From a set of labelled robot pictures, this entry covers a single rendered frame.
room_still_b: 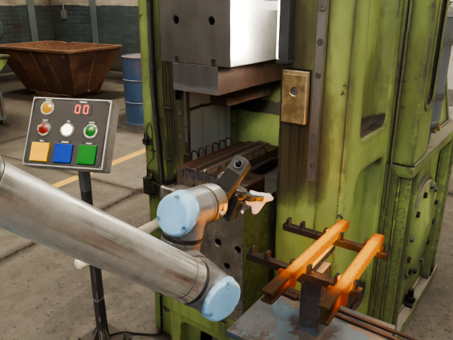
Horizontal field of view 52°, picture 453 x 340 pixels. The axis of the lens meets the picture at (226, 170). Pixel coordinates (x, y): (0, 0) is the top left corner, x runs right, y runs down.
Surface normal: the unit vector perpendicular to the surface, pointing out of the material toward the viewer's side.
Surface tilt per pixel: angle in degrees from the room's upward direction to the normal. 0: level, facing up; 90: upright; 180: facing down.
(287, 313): 0
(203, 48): 90
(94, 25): 90
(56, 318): 0
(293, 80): 90
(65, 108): 60
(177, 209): 73
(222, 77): 90
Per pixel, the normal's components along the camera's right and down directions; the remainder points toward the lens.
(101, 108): -0.17, -0.18
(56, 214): 0.72, -0.03
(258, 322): 0.00, -0.94
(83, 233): 0.63, 0.17
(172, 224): -0.45, 0.01
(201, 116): 0.81, 0.20
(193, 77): -0.59, 0.28
